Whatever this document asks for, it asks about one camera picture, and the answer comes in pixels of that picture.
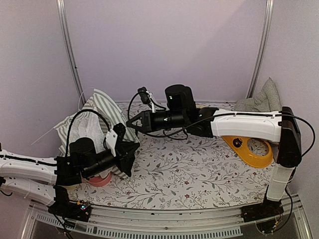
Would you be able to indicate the aluminium frame post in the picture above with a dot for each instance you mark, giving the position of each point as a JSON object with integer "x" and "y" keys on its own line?
{"x": 262, "y": 47}
{"x": 69, "y": 50}

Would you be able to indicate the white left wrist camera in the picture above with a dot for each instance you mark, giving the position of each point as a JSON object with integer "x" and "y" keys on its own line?
{"x": 114, "y": 138}

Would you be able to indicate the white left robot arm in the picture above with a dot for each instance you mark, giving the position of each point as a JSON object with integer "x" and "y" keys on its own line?
{"x": 41, "y": 169}

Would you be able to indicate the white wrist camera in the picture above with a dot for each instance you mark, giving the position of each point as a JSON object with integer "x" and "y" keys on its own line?
{"x": 114, "y": 138}
{"x": 148, "y": 99}

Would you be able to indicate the pink pet bowl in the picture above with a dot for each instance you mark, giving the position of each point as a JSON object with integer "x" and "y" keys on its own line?
{"x": 98, "y": 181}

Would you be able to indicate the aluminium frame post left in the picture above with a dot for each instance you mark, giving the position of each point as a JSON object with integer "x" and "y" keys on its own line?
{"x": 69, "y": 50}

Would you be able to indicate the green striped pet tent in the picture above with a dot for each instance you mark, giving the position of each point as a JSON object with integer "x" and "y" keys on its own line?
{"x": 88, "y": 124}

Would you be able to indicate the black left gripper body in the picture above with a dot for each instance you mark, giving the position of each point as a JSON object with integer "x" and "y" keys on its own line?
{"x": 97, "y": 169}

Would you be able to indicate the floral table mat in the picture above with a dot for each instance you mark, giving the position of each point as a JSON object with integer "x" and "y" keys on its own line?
{"x": 181, "y": 173}

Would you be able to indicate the aluminium frame post right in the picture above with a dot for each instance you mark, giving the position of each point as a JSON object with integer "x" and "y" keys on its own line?
{"x": 262, "y": 47}

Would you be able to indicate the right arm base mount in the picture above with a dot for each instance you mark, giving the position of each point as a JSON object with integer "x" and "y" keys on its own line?
{"x": 261, "y": 211}

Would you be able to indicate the green checked cushion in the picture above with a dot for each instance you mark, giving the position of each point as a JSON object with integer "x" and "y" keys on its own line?
{"x": 267, "y": 100}

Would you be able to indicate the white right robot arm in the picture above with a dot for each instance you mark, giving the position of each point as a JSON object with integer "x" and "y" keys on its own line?
{"x": 276, "y": 126}

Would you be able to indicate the front aluminium rail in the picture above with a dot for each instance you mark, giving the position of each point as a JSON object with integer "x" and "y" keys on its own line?
{"x": 209, "y": 223}

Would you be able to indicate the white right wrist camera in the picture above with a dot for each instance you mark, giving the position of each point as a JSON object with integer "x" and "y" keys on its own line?
{"x": 148, "y": 99}

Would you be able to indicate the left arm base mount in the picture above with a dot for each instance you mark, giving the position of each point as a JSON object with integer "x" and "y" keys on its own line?
{"x": 63, "y": 207}

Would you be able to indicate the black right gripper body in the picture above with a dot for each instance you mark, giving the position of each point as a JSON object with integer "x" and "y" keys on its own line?
{"x": 176, "y": 119}

